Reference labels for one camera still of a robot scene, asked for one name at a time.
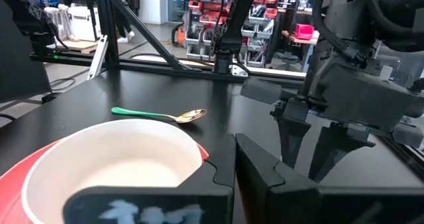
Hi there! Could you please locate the storage rack with bins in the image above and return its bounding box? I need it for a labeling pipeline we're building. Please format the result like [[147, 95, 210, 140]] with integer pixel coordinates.
[[184, 0, 280, 68]]

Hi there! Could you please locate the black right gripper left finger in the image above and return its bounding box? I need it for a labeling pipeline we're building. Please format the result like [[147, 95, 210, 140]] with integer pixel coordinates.
[[180, 133, 237, 224]]

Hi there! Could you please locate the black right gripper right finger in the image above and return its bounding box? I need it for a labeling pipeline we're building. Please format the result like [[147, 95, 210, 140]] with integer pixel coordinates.
[[235, 133, 321, 224]]

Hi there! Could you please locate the red plastic bin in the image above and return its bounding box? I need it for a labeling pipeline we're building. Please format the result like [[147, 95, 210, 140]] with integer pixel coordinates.
[[293, 23, 315, 41]]

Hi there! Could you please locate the red round plate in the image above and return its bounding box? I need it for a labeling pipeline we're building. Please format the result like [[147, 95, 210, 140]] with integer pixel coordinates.
[[0, 139, 210, 224]]

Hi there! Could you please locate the gold spoon with green handle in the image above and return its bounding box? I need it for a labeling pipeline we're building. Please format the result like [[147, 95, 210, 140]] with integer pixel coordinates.
[[110, 106, 208, 125]]

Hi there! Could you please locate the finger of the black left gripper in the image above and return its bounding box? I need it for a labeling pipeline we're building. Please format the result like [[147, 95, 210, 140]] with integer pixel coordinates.
[[270, 97, 313, 169], [307, 123, 376, 184]]

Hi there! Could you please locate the white metal bracket strip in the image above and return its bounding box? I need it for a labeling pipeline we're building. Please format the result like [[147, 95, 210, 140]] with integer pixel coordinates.
[[86, 34, 109, 82]]

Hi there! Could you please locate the white round bowl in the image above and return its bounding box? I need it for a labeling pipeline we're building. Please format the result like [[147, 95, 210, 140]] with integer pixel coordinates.
[[21, 118, 204, 224]]

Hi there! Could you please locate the person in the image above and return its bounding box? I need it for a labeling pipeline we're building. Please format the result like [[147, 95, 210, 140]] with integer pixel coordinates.
[[114, 0, 136, 44]]

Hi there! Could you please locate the white storage box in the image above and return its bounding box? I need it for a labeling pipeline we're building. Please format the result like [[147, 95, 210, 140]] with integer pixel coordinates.
[[44, 4, 101, 42]]

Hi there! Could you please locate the black sleeved arm cable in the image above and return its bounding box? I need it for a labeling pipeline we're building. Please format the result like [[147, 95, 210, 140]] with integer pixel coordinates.
[[313, 0, 369, 68]]

